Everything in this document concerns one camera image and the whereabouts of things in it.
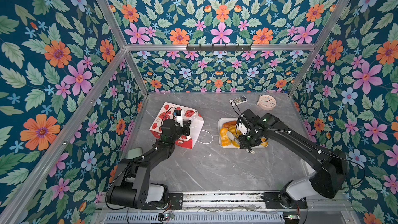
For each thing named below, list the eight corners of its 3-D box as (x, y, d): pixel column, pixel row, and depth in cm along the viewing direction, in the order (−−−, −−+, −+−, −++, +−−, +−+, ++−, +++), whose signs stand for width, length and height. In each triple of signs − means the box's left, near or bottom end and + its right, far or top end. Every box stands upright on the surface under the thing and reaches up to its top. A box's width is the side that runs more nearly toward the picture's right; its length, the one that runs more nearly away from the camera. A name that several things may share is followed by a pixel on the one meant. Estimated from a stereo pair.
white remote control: (232, 106, 115) (232, 104, 113) (229, 101, 118) (229, 99, 116) (247, 101, 118) (248, 99, 116) (244, 97, 121) (245, 95, 119)
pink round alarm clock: (258, 110, 112) (260, 107, 109) (255, 97, 120) (256, 94, 117) (276, 110, 112) (278, 107, 109) (272, 97, 120) (273, 94, 117)
